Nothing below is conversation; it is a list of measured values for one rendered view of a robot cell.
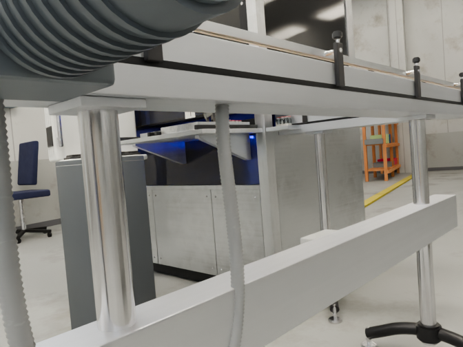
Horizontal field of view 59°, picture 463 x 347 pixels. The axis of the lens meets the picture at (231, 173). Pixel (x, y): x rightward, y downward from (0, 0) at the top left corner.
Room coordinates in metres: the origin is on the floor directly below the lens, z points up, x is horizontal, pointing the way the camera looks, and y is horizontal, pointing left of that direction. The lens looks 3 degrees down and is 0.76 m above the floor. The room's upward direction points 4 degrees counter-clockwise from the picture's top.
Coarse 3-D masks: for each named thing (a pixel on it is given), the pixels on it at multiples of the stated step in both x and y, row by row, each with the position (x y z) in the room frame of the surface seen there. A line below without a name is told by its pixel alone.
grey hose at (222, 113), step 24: (0, 120) 0.40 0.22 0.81; (216, 120) 0.65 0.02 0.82; (0, 144) 0.39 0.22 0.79; (216, 144) 0.65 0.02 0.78; (0, 168) 0.39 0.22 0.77; (0, 192) 0.39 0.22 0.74; (0, 216) 0.39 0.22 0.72; (0, 240) 0.39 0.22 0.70; (240, 240) 0.65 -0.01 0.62; (0, 264) 0.39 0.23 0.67; (240, 264) 0.65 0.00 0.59; (0, 288) 0.39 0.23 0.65; (240, 288) 0.64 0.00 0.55; (0, 312) 0.40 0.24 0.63; (24, 312) 0.40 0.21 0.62; (240, 312) 0.64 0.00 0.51; (24, 336) 0.40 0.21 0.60; (240, 336) 0.63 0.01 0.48
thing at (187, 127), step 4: (184, 124) 1.83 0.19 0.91; (188, 124) 1.81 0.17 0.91; (192, 124) 1.80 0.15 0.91; (196, 124) 1.78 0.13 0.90; (200, 124) 1.79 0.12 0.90; (204, 124) 1.80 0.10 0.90; (208, 124) 1.82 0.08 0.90; (212, 124) 1.84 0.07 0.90; (232, 124) 1.93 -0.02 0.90; (236, 124) 1.95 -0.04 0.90; (240, 124) 1.97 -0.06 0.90; (244, 124) 1.99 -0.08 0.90; (248, 124) 2.01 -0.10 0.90; (164, 128) 1.94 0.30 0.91; (168, 128) 1.91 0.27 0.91; (172, 128) 1.89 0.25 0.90; (176, 128) 1.87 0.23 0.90; (180, 128) 1.86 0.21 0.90; (184, 128) 1.84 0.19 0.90; (188, 128) 1.82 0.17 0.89; (192, 128) 1.80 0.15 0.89; (164, 132) 1.94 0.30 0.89; (168, 132) 1.92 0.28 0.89; (172, 132) 1.89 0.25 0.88
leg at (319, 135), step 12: (312, 132) 1.96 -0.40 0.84; (324, 132) 1.94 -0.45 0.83; (324, 144) 1.97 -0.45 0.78; (324, 156) 1.97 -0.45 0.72; (324, 168) 1.97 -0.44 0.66; (324, 180) 1.97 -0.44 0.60; (324, 192) 1.97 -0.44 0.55; (324, 204) 1.97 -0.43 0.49; (324, 216) 1.97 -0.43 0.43; (324, 228) 1.97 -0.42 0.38
